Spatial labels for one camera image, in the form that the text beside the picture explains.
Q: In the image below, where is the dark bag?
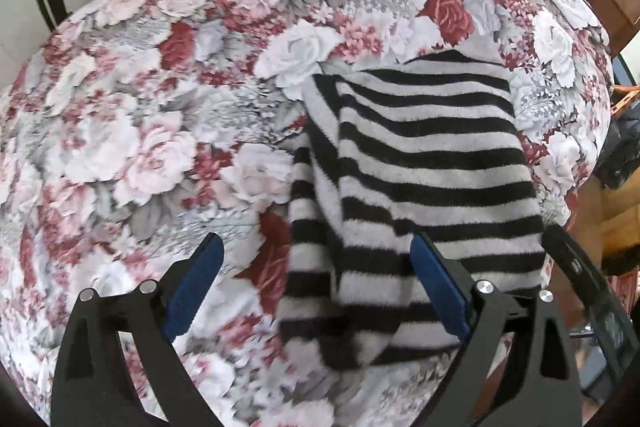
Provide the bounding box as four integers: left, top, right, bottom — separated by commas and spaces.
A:
597, 107, 640, 190

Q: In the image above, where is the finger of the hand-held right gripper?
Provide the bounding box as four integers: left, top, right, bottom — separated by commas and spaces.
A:
541, 223, 638, 360

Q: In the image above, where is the floral bed sheet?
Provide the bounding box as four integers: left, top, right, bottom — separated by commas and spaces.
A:
0, 0, 616, 427

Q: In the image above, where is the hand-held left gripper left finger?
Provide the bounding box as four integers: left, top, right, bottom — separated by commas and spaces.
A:
50, 233, 225, 427

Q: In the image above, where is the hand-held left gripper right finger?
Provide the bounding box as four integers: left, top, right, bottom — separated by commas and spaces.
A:
409, 233, 585, 427

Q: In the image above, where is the black white striped sweater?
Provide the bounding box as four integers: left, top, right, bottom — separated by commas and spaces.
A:
277, 48, 548, 370

